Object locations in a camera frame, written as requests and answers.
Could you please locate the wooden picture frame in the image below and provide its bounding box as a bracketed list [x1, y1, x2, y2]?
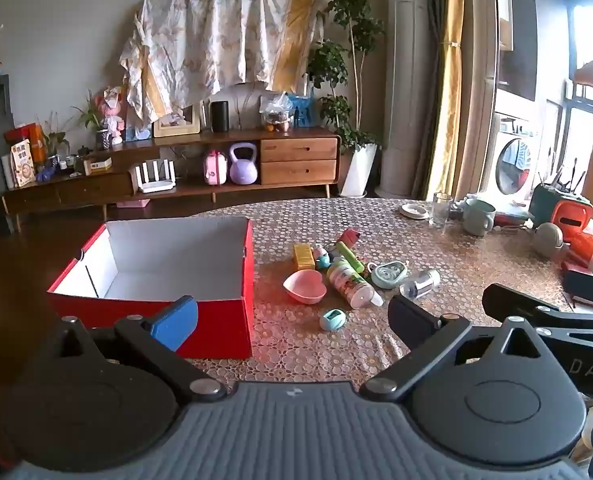
[153, 105, 201, 138]

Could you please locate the clear drinking glass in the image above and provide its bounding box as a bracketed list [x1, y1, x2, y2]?
[429, 192, 455, 228]

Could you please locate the tall leafy plant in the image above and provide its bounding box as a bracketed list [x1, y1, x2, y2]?
[307, 0, 385, 153]

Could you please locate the cream cereal packet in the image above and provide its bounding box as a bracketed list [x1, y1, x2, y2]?
[10, 142, 34, 188]

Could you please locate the pink toy case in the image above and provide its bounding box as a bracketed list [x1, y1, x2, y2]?
[204, 149, 228, 185]

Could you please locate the pink heart-shaped bowl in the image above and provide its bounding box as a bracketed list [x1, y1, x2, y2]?
[283, 269, 327, 306]

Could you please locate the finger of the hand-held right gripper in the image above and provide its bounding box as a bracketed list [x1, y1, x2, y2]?
[563, 270, 593, 308]
[481, 284, 593, 346]

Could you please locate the green tube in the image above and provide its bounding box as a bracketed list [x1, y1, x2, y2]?
[335, 241, 365, 273]

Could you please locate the orange tissue box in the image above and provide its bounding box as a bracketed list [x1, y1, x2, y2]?
[551, 200, 593, 233]

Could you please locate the wooden TV cabinet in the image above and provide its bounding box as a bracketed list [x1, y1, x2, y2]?
[0, 127, 342, 233]

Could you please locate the green utensil holder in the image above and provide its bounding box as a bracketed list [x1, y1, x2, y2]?
[529, 157, 593, 228]

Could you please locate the yellow curtain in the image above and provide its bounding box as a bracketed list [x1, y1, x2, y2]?
[424, 0, 497, 201]

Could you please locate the red cardboard box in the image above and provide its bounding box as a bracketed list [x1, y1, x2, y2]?
[46, 217, 254, 360]

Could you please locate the grey shell-shaped ornament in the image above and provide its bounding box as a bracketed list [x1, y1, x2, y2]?
[209, 82, 277, 131]

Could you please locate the green mug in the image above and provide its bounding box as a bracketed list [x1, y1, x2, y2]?
[463, 199, 497, 237]

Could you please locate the white planter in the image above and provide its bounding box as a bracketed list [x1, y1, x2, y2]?
[341, 143, 379, 198]

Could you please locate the clear jar with green lid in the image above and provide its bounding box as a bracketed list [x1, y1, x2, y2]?
[327, 259, 383, 309]

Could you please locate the small teal timer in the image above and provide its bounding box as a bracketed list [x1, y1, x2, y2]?
[319, 308, 347, 331]

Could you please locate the beige standing air conditioner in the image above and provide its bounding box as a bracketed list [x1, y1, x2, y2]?
[381, 0, 435, 198]

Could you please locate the clear plastic bag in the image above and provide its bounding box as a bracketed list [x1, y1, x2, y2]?
[260, 91, 294, 132]

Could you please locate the yellow packet box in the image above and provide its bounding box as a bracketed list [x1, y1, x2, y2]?
[292, 243, 317, 269]

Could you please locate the small potted plant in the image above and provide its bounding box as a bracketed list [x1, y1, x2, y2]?
[71, 92, 110, 150]
[41, 115, 72, 166]

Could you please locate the pink doll figure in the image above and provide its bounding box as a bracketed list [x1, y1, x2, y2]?
[95, 86, 127, 146]

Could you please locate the printed cream cloth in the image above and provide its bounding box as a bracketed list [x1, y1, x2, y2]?
[119, 0, 327, 123]

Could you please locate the white washing machine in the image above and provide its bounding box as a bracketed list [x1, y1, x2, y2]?
[481, 110, 540, 206]

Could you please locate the grey round container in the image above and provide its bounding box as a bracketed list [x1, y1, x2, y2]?
[533, 222, 565, 263]

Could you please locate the purple kettlebell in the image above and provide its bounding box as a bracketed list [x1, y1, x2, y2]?
[229, 143, 258, 184]

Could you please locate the clear plastic bottle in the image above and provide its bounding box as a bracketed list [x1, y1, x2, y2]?
[400, 268, 441, 299]

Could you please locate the teal oval case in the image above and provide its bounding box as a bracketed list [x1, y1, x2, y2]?
[371, 261, 408, 289]

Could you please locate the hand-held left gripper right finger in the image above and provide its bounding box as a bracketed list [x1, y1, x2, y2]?
[359, 294, 545, 403]

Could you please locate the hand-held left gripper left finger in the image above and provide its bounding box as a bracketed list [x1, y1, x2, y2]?
[51, 296, 227, 403]

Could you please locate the red pink toy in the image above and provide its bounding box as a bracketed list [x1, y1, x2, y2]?
[334, 228, 362, 253]

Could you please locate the black speaker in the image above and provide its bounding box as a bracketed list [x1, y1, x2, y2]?
[211, 101, 230, 134]

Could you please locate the white router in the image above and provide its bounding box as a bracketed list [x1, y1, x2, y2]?
[134, 158, 177, 194]

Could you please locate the orange white container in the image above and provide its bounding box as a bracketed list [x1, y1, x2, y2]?
[561, 232, 593, 276]

